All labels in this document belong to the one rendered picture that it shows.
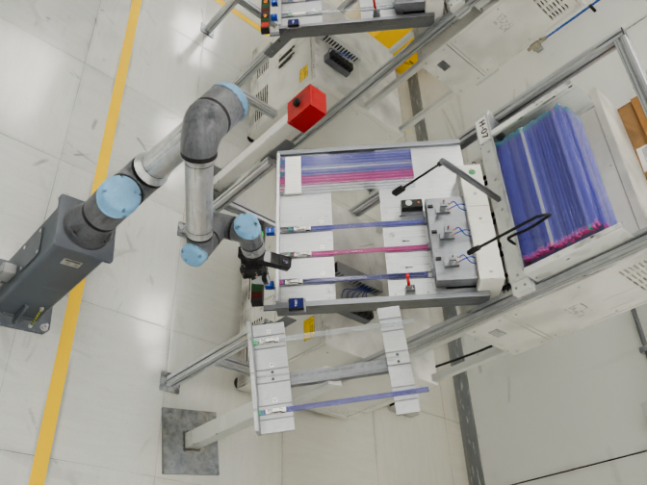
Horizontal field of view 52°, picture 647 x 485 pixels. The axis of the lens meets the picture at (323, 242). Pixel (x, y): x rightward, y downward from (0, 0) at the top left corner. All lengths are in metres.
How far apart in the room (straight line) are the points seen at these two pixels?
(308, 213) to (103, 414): 1.04
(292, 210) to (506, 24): 1.44
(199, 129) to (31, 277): 0.85
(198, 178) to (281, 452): 1.57
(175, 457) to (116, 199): 1.12
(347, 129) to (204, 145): 1.97
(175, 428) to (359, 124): 1.85
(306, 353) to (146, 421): 0.66
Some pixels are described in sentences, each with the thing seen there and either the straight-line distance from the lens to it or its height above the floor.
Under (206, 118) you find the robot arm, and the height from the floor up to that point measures 1.18.
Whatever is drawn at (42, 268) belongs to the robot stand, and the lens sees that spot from 2.23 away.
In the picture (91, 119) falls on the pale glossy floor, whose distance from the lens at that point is 3.18.
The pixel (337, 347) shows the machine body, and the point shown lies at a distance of 2.49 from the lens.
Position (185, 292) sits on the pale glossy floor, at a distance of 2.95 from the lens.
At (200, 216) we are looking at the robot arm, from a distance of 1.84.
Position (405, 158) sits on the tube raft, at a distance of 2.55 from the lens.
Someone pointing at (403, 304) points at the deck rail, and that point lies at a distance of 2.22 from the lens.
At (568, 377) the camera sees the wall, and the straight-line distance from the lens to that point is 3.75.
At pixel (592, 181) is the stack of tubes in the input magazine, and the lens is 2.19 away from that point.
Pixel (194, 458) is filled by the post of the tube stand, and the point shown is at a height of 0.01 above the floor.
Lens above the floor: 2.23
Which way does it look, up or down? 37 degrees down
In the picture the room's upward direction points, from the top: 57 degrees clockwise
